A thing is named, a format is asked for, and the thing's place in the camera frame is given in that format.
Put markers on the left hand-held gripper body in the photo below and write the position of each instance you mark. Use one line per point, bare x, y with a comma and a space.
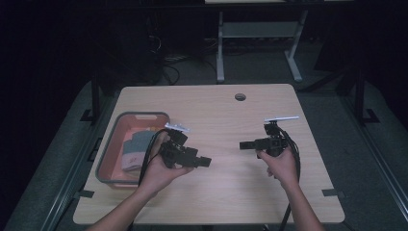
178, 155

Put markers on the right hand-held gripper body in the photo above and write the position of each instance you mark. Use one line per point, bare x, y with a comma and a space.
274, 144

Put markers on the grey and pink fingerless glove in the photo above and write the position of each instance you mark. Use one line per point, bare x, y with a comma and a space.
130, 136
136, 154

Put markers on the pink basin with grey rim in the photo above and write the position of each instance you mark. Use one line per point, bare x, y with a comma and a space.
112, 150

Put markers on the person's right hand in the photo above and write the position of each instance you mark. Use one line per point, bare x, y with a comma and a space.
284, 168

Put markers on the person's left hand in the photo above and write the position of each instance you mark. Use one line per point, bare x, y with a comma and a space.
157, 176

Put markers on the black tape strip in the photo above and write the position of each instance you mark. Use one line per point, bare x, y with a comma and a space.
84, 193
333, 193

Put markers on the black metal stand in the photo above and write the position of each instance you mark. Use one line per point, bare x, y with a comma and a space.
360, 96
95, 96

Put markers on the grey metal floor rail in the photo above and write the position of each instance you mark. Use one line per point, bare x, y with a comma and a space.
378, 160
69, 179

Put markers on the white metal desk frame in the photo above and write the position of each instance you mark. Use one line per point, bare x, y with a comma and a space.
256, 29

